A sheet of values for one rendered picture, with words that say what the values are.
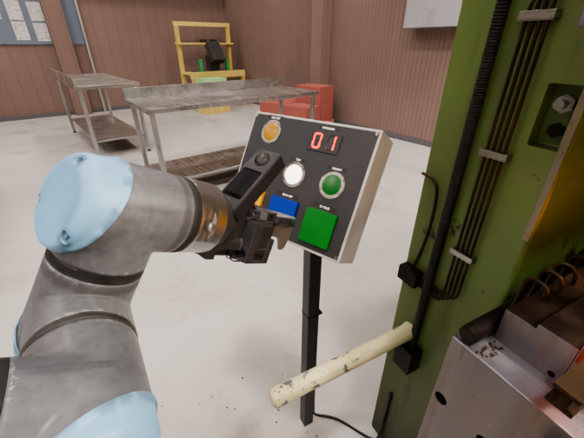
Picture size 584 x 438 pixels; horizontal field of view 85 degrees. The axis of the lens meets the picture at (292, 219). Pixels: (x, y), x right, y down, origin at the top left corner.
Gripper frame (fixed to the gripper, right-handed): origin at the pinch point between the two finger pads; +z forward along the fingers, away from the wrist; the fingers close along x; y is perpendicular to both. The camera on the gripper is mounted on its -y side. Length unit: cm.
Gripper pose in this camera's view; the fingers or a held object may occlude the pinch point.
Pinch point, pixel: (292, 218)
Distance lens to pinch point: 58.0
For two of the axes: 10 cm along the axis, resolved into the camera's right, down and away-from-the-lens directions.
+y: -3.0, 9.5, 0.7
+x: 7.9, 2.9, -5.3
